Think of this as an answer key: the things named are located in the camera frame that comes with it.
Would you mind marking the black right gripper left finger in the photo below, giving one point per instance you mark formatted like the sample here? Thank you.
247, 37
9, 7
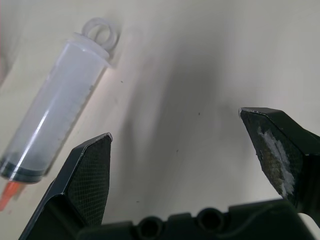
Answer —
85, 180

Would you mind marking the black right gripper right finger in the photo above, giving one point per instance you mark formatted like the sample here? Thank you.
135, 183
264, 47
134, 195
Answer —
280, 155

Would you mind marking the clear plastic syringe orange tip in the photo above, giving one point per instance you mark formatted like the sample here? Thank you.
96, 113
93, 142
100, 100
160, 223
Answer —
53, 110

